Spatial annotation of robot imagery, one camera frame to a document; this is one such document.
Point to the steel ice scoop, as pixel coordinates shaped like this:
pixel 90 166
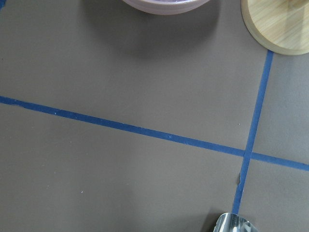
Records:
pixel 229 222

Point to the pink bowl of ice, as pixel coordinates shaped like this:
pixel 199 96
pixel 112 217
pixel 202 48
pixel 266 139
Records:
pixel 166 7

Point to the round wooden stand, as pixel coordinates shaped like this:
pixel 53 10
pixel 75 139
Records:
pixel 281 26

